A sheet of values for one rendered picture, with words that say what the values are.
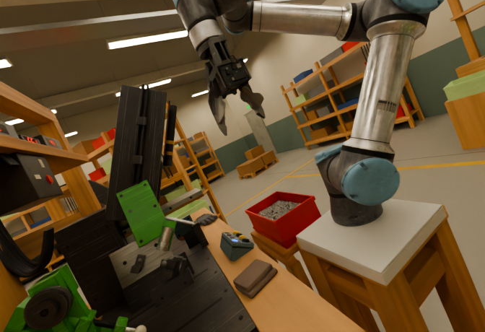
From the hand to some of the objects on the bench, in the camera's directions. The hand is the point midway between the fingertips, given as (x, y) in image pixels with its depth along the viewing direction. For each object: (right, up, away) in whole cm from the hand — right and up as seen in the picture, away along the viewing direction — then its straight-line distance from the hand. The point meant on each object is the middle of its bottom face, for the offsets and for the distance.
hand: (243, 125), depth 56 cm
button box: (-1, -46, +27) cm, 53 cm away
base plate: (-33, -59, +34) cm, 76 cm away
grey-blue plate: (-23, -51, +48) cm, 74 cm away
